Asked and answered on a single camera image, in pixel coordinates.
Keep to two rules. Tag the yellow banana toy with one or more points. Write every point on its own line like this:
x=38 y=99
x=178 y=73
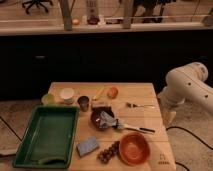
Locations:
x=98 y=94

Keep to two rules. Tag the crumpled grey foil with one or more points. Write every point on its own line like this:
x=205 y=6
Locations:
x=106 y=120

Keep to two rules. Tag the white ceramic cup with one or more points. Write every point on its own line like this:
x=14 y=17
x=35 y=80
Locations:
x=67 y=95

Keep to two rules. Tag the black office chair base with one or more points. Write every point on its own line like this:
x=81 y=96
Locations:
x=38 y=3

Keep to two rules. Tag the small green bowl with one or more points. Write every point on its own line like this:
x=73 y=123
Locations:
x=48 y=99

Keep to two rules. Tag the red orange bowl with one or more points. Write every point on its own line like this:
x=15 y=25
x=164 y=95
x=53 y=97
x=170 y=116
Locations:
x=134 y=149

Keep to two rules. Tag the small metal cup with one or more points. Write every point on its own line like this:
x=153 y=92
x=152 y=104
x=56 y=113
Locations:
x=83 y=102

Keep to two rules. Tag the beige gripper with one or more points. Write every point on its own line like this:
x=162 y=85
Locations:
x=168 y=115

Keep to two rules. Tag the orange fruit toy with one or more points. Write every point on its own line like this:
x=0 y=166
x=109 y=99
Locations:
x=112 y=92

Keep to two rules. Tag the dark purple grape bunch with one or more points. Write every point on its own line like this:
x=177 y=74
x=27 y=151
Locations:
x=106 y=155

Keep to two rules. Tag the silver metal fork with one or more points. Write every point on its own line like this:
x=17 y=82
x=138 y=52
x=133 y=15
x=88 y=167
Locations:
x=132 y=105

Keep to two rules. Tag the green plastic tray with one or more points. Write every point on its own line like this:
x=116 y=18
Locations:
x=48 y=139

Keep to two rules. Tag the blue sponge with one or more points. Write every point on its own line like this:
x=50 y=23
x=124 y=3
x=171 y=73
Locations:
x=87 y=146

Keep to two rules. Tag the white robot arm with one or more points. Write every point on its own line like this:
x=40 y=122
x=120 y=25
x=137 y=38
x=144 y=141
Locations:
x=185 y=82

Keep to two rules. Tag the brown block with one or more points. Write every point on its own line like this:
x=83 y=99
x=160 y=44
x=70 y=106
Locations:
x=99 y=105

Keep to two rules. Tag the dark brown bowl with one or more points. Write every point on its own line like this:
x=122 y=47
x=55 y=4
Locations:
x=96 y=116

